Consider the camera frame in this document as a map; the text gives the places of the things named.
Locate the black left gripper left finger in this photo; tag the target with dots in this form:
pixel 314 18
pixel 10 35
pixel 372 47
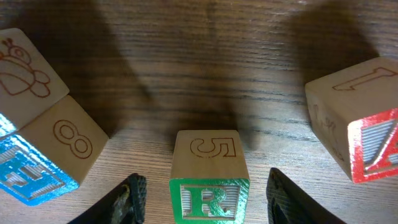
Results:
pixel 125 204

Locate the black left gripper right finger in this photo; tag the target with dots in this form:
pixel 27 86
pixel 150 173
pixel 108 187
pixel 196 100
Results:
pixel 289 204

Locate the green R wooden block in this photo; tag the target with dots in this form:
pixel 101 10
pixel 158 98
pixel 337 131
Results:
pixel 209 180

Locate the blue T wooden block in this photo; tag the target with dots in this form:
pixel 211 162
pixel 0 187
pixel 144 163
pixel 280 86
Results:
pixel 52 155

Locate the red A wooden block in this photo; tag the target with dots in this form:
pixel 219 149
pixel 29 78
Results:
pixel 353 113

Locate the snail drawing wooden block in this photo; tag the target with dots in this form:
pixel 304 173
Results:
pixel 29 85

